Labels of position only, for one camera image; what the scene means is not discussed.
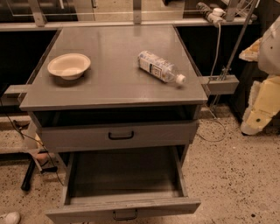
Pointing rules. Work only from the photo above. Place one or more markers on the clear plastic water bottle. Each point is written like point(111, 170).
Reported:
point(160, 68)

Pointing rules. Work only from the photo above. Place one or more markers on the white shoe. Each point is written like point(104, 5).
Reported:
point(10, 218)

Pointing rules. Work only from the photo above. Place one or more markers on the padded gripper body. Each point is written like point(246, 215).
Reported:
point(270, 57)

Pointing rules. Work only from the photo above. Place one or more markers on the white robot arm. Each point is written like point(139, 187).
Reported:
point(266, 51)

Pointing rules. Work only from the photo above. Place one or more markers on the black clamp tool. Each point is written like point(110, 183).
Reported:
point(41, 160)

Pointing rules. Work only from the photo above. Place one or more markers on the grey drawer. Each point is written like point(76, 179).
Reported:
point(123, 185)
point(117, 136)

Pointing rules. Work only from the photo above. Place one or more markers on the grey side bracket block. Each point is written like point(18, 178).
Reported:
point(219, 87)

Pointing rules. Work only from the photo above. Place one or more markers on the white paper bowl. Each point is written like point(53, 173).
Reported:
point(70, 66)

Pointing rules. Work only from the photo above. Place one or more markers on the grey drawer cabinet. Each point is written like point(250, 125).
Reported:
point(114, 89)

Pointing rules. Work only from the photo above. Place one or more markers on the white power strip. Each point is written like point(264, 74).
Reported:
point(214, 16)

